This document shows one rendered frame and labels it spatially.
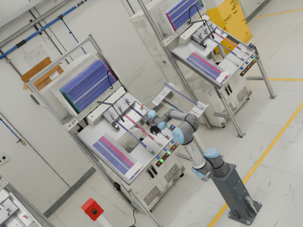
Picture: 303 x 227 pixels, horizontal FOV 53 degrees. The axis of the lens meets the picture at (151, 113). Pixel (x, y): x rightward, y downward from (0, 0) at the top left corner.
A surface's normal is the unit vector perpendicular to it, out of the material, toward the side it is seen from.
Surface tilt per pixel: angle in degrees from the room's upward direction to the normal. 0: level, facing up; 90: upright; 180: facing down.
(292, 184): 0
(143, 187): 90
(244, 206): 90
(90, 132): 46
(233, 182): 90
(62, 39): 90
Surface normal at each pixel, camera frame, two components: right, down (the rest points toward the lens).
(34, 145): 0.56, 0.11
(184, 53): 0.04, -0.47
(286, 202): -0.49, -0.76
